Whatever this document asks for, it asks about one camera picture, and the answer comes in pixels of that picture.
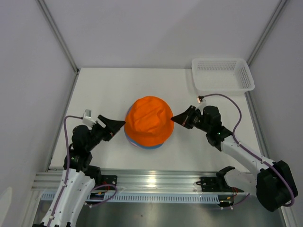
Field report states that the aluminium corner post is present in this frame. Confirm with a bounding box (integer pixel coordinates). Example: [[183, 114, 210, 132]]
[[247, 0, 290, 66], [35, 0, 79, 74]]

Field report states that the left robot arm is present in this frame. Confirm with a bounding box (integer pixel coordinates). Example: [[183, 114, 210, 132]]
[[39, 110, 125, 227]]

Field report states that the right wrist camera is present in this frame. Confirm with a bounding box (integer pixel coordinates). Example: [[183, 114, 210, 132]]
[[197, 96, 207, 112]]

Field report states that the right aluminium corner post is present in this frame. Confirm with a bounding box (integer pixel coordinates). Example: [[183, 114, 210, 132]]
[[247, 0, 290, 66]]

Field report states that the aluminium mounting rail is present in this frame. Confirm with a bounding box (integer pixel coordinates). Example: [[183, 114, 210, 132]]
[[30, 167, 290, 196]]

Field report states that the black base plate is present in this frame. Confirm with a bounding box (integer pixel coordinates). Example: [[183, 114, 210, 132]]
[[95, 175, 118, 192], [195, 176, 244, 192]]

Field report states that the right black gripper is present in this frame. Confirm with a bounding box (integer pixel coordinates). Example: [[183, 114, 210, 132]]
[[171, 105, 210, 133]]

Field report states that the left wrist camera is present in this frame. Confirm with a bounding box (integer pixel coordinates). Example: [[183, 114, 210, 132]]
[[82, 109, 97, 128]]

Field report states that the orange bucket hat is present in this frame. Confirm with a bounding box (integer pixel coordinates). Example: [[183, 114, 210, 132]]
[[128, 96, 174, 146]]

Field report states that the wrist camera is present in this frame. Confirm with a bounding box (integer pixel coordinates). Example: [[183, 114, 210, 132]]
[[82, 109, 97, 128], [197, 96, 207, 112]]

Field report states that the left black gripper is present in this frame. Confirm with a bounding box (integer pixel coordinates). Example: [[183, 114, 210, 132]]
[[86, 115, 125, 151]]

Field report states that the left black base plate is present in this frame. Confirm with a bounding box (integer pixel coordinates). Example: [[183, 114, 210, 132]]
[[95, 175, 118, 192]]

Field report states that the white plastic basket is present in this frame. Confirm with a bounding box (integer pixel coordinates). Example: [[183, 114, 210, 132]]
[[191, 58, 255, 96]]

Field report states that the left aluminium corner post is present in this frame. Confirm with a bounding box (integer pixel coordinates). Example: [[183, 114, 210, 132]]
[[35, 0, 79, 74]]

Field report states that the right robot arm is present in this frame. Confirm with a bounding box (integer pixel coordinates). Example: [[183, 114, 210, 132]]
[[171, 106, 298, 212]]

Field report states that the blue bucket hat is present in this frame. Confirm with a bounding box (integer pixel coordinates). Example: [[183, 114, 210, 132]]
[[128, 139, 163, 150]]

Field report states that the white slotted cable duct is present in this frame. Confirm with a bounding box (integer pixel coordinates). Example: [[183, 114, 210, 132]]
[[40, 192, 220, 204]]

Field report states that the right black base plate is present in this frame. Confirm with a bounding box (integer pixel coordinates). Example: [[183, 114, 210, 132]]
[[195, 176, 244, 192]]

